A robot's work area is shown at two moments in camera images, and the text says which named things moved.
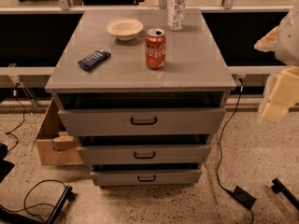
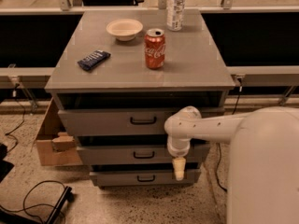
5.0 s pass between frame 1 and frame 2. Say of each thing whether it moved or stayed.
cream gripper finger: moved
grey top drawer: stayed
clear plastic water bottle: stayed
